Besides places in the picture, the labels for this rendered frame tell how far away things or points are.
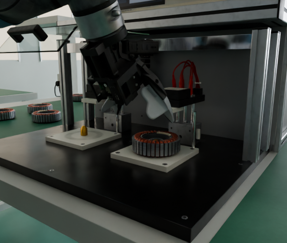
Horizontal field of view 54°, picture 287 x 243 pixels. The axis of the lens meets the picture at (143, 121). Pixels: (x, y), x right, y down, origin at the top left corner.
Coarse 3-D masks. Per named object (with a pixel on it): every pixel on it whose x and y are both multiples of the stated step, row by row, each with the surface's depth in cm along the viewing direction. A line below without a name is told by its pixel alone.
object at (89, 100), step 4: (88, 84) 81; (96, 84) 80; (88, 88) 82; (96, 88) 80; (88, 92) 82; (92, 92) 81; (96, 92) 80; (88, 96) 82; (92, 96) 81; (84, 100) 80; (88, 100) 79; (92, 100) 78; (96, 100) 78; (104, 100) 80; (112, 108) 91
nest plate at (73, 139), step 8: (80, 128) 87; (88, 128) 87; (48, 136) 78; (56, 136) 78; (64, 136) 78; (72, 136) 78; (80, 136) 78; (88, 136) 78; (96, 136) 78; (104, 136) 78; (112, 136) 78; (120, 136) 81; (64, 144) 73; (72, 144) 71; (80, 144) 71; (88, 144) 71; (96, 144) 73
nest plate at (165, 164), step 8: (112, 152) 64; (120, 152) 64; (128, 152) 64; (184, 152) 64; (192, 152) 65; (120, 160) 63; (128, 160) 61; (136, 160) 60; (144, 160) 59; (152, 160) 59; (160, 160) 59; (168, 160) 59; (176, 160) 59; (184, 160) 62; (152, 168) 58; (160, 168) 56; (168, 168) 56
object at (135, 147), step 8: (136, 136) 64; (144, 136) 67; (152, 136) 68; (160, 136) 68; (168, 136) 66; (176, 136) 64; (136, 144) 62; (144, 144) 60; (152, 144) 60; (160, 144) 60; (168, 144) 60; (176, 144) 62; (136, 152) 63; (144, 152) 61; (152, 152) 60; (160, 152) 60; (168, 152) 61; (176, 152) 62
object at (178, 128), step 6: (180, 120) 79; (174, 126) 76; (180, 126) 75; (186, 126) 74; (198, 126) 75; (174, 132) 76; (180, 132) 75; (186, 132) 74; (180, 138) 75; (186, 138) 74; (186, 144) 74
